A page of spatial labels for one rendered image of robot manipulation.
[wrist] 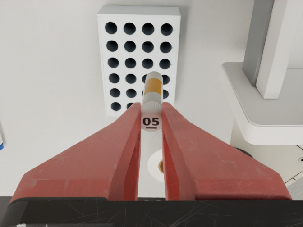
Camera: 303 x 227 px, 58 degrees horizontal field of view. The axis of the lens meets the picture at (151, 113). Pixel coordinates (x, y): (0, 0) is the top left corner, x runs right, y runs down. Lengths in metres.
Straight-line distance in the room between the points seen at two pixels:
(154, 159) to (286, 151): 0.84
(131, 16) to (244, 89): 0.13
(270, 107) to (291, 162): 1.00
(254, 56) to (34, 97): 0.29
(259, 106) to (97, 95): 0.23
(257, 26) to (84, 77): 0.22
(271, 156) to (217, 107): 0.80
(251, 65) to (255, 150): 0.89
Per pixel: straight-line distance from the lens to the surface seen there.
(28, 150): 0.47
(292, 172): 1.26
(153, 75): 0.16
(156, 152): 0.37
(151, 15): 0.29
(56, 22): 0.35
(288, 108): 0.22
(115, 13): 0.29
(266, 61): 0.23
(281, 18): 0.21
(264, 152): 1.14
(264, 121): 0.20
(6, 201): 0.82
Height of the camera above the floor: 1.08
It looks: 56 degrees down
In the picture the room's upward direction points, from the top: 178 degrees counter-clockwise
